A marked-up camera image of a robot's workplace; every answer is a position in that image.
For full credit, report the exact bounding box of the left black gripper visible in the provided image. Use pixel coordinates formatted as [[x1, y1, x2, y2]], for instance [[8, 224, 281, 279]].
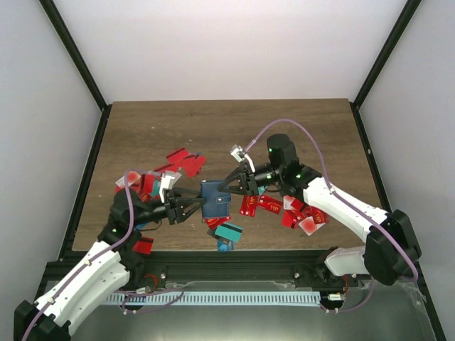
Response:
[[133, 188, 207, 226]]

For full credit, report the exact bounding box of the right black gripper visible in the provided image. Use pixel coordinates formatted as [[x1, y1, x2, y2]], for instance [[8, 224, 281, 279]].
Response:
[[219, 162, 284, 196]]

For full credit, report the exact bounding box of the navy blue card holder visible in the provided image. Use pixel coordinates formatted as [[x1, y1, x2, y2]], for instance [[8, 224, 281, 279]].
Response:
[[200, 180, 231, 220]]

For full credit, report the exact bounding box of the teal card black stripe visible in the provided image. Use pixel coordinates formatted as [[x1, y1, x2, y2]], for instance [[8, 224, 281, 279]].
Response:
[[215, 222, 243, 242]]

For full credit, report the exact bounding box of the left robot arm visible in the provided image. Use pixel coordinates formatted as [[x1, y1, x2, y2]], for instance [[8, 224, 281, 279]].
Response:
[[13, 188, 205, 340]]

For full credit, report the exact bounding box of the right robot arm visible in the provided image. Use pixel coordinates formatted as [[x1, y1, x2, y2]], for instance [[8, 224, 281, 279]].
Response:
[[219, 134, 422, 286]]

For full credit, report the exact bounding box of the red VIP card centre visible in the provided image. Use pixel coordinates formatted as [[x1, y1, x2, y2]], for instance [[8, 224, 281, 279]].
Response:
[[240, 195, 258, 217]]

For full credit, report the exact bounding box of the red vip card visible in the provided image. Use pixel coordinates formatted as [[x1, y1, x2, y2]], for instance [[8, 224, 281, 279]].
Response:
[[240, 195, 258, 217], [257, 195, 283, 215]]

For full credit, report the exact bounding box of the red card with chip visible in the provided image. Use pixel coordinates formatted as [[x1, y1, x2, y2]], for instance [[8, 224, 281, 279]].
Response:
[[205, 215, 231, 229]]

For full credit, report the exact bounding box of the red VIP card right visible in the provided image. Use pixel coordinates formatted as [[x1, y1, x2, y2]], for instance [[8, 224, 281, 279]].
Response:
[[257, 195, 283, 215]]

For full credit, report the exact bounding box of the red striped card top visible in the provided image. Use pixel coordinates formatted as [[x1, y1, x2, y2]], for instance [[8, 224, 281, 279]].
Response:
[[166, 147, 190, 163]]

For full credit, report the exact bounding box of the white red swirl card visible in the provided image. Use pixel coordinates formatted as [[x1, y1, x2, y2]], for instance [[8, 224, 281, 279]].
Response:
[[283, 195, 305, 211]]

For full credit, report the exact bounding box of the white red dot card left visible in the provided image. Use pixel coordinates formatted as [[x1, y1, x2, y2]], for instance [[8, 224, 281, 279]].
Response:
[[115, 170, 141, 188]]

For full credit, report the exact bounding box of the white red dot card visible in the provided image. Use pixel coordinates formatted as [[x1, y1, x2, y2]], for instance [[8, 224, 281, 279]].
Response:
[[115, 170, 141, 188], [299, 217, 326, 236]]

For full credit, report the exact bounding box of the red card front left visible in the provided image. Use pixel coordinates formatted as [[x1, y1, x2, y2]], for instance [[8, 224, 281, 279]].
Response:
[[132, 237, 154, 255]]

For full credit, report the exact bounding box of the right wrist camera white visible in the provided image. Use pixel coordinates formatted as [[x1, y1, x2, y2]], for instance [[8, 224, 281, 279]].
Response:
[[230, 145, 255, 173]]

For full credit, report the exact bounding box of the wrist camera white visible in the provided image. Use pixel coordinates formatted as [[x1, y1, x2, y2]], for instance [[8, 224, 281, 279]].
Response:
[[230, 145, 255, 173], [159, 170, 182, 203]]

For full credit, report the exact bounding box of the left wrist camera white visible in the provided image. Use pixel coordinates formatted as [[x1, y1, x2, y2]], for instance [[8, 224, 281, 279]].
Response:
[[159, 170, 182, 203]]

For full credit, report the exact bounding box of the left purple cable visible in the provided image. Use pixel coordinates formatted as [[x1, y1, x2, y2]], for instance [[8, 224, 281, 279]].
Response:
[[21, 168, 186, 341]]

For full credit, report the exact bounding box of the purple cable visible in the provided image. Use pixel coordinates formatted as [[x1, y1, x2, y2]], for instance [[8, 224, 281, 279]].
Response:
[[245, 119, 419, 315], [21, 168, 186, 341]]

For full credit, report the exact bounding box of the white slotted cable duct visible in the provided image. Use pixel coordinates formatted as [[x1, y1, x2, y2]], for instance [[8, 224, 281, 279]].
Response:
[[125, 291, 321, 307]]

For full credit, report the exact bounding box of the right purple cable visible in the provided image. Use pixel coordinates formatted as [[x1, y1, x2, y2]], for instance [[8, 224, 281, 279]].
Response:
[[245, 119, 419, 315]]

